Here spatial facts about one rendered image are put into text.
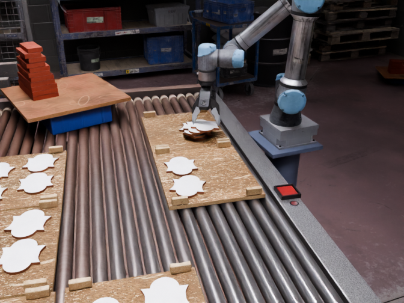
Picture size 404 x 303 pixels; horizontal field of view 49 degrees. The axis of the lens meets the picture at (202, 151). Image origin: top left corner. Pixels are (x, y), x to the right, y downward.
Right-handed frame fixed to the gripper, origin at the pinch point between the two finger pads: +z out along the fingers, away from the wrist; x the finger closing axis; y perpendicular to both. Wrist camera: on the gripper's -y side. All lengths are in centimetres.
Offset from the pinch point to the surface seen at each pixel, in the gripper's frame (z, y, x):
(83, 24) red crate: 26, 341, 193
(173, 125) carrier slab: 6.0, 10.8, 17.1
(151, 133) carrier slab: 6.0, -0.1, 25.1
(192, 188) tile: 4.9, -46.5, -0.8
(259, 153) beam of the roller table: 8.1, -9.5, -24.5
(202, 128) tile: -0.4, -5.7, 0.9
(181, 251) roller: 8, -78, -2
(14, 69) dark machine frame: 1, 72, 131
